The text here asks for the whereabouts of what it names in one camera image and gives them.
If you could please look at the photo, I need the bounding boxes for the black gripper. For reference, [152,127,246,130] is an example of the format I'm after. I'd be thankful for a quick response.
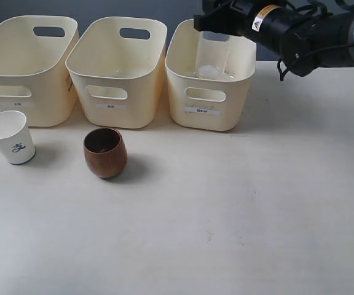
[194,1,291,56]

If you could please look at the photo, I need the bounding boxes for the clear plastic bottle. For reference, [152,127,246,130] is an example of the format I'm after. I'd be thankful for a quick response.
[195,31,230,80]

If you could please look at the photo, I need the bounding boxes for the brown wooden cup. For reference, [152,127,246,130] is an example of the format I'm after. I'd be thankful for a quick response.
[83,128,127,178]

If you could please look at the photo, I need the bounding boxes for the white paper cup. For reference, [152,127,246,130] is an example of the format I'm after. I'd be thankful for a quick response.
[0,110,36,165]

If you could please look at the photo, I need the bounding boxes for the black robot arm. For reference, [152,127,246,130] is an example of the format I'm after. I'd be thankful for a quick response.
[194,1,354,80]

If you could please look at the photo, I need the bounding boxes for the right cream plastic bin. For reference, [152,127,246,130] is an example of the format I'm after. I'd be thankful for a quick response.
[165,19,256,132]

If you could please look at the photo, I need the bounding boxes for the cream plastic bin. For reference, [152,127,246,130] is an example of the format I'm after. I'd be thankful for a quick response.
[65,17,167,129]
[165,19,256,132]
[0,15,79,127]

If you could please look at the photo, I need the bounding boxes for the middle cream plastic bin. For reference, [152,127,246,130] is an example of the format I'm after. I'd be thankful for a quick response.
[65,17,167,129]

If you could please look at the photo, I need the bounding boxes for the left cream plastic bin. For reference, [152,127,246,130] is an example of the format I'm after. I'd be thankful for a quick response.
[0,15,79,127]

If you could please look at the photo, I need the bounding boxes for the black cable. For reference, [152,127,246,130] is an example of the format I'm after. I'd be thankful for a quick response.
[277,58,291,82]

